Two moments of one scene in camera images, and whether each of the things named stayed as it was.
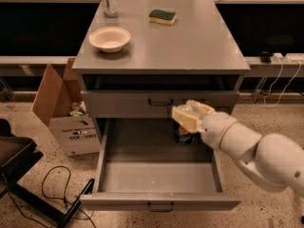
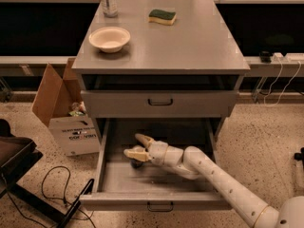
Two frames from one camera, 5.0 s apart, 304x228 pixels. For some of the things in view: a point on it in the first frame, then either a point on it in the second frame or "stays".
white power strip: x=278 y=58 stays
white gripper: x=216 y=129 -> x=157 y=152
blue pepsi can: x=183 y=137 -> x=136 y=163
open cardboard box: x=72 y=130 stays
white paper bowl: x=110 y=39 stays
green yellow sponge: x=161 y=16 stays
